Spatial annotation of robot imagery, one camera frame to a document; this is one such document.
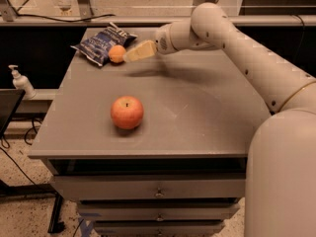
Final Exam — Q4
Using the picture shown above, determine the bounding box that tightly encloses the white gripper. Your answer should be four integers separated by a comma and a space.
123, 24, 177, 62

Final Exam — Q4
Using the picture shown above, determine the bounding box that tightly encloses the small orange fruit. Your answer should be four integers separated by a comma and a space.
109, 44, 126, 63

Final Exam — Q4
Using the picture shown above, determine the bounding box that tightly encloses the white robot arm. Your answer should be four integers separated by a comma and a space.
123, 3, 316, 237

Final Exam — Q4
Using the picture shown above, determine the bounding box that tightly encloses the blue chip bag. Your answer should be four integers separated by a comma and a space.
72, 23, 136, 67

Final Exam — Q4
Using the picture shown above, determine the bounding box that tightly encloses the red apple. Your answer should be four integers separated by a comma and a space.
111, 96, 144, 129

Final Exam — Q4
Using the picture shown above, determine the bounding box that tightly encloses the grey drawer cabinet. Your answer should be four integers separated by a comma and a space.
31, 50, 268, 237

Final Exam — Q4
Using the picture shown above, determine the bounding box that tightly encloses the white pump dispenser bottle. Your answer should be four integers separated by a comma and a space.
9, 64, 36, 99

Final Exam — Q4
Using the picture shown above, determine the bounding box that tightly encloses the black floor stand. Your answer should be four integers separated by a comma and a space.
0, 181, 65, 237

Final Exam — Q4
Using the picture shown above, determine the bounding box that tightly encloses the black cable on shelf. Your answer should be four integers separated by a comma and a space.
0, 0, 117, 24

